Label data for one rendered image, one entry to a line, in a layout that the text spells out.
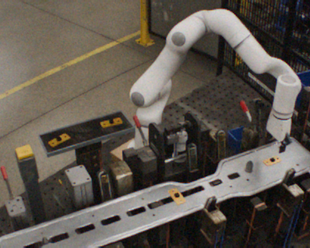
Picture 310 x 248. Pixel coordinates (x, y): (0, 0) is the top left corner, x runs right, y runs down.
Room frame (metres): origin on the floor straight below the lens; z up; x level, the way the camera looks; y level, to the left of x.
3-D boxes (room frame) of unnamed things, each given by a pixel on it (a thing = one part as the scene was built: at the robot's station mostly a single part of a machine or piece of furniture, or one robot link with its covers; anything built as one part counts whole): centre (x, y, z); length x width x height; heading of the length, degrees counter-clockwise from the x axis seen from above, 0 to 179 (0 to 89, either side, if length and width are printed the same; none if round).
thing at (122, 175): (1.36, 0.12, 0.89); 0.13 x 0.11 x 0.38; 26
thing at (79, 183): (1.30, 0.27, 0.90); 0.13 x 0.10 x 0.41; 26
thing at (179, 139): (1.52, -0.10, 0.94); 0.18 x 0.13 x 0.49; 116
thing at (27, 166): (1.38, 0.49, 0.92); 0.08 x 0.08 x 0.44; 26
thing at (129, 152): (1.45, 0.08, 0.90); 0.05 x 0.05 x 0.40; 26
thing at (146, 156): (1.46, 0.02, 0.89); 0.13 x 0.11 x 0.38; 26
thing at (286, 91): (1.51, -0.52, 1.34); 0.09 x 0.08 x 0.13; 147
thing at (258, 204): (1.26, -0.42, 0.84); 0.11 x 0.08 x 0.29; 26
